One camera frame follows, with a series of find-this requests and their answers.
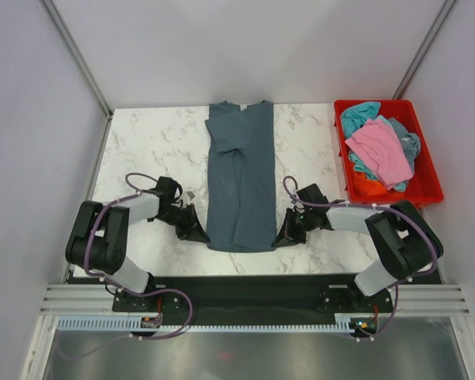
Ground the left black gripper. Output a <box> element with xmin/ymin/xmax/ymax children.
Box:
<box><xmin>153</xmin><ymin>204</ymin><xmax>209</xmax><ymax>245</ymax></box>

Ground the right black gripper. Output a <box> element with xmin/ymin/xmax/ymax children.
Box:
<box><xmin>272</xmin><ymin>207</ymin><xmax>315</xmax><ymax>249</ymax></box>

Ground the dark blue-grey t shirt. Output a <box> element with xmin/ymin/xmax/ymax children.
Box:
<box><xmin>205</xmin><ymin>101</ymin><xmax>276</xmax><ymax>253</ymax></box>

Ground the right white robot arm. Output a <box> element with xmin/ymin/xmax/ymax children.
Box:
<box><xmin>272</xmin><ymin>184</ymin><xmax>444</xmax><ymax>312</ymax></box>

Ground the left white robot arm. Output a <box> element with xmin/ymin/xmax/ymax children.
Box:
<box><xmin>65</xmin><ymin>177</ymin><xmax>210</xmax><ymax>311</ymax></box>

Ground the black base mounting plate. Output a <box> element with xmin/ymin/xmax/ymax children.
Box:
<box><xmin>111</xmin><ymin>275</ymin><xmax>395</xmax><ymax>333</ymax></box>

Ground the orange t shirt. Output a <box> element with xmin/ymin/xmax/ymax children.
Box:
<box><xmin>352</xmin><ymin>172</ymin><xmax>404</xmax><ymax>198</ymax></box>

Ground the pink t shirt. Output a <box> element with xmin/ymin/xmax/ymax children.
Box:
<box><xmin>344</xmin><ymin>115</ymin><xmax>414</xmax><ymax>192</ymax></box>

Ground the teal t shirt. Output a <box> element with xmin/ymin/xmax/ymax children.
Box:
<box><xmin>340</xmin><ymin>101</ymin><xmax>381</xmax><ymax>139</ymax></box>

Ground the red plastic bin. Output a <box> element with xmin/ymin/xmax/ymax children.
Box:
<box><xmin>334</xmin><ymin>100</ymin><xmax>443</xmax><ymax>207</ymax></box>

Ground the grey-blue t shirt in bin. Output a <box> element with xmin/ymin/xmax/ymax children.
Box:
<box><xmin>388</xmin><ymin>117</ymin><xmax>421</xmax><ymax>172</ymax></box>

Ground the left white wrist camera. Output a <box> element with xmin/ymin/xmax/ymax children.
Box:
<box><xmin>182</xmin><ymin>191</ymin><xmax>195</xmax><ymax>203</ymax></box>

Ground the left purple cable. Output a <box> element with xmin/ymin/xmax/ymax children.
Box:
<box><xmin>54</xmin><ymin>172</ymin><xmax>195</xmax><ymax>359</ymax></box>

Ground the white slotted cable duct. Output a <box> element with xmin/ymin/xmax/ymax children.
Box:
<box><xmin>56</xmin><ymin>315</ymin><xmax>377</xmax><ymax>333</ymax></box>

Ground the aluminium front rail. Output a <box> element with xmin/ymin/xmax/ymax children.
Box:
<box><xmin>40</xmin><ymin>284</ymin><xmax>469</xmax><ymax>317</ymax></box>

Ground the right aluminium frame post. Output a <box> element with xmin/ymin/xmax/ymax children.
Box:
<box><xmin>392</xmin><ymin>0</ymin><xmax>459</xmax><ymax>100</ymax></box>

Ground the aluminium frame post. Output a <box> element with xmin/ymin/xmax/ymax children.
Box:
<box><xmin>392</xmin><ymin>0</ymin><xmax>459</xmax><ymax>100</ymax></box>
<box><xmin>39</xmin><ymin>0</ymin><xmax>113</xmax><ymax>119</ymax></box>

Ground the left aluminium frame post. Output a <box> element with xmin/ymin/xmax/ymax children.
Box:
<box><xmin>39</xmin><ymin>0</ymin><xmax>113</xmax><ymax>119</ymax></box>

